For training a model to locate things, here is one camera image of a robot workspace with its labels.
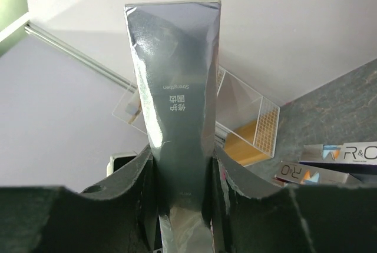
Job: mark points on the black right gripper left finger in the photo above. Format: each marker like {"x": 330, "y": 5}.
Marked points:
{"x": 117, "y": 214}

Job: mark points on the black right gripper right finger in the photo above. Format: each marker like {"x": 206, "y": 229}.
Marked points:
{"x": 250, "y": 214}

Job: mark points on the purple silver toothpaste box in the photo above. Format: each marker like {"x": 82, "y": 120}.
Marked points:
{"x": 295, "y": 173}

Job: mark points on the purple silver R&O box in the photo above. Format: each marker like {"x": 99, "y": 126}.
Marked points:
{"x": 359, "y": 153}

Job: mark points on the white wire wooden shelf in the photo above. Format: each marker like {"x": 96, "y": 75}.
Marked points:
{"x": 246, "y": 121}

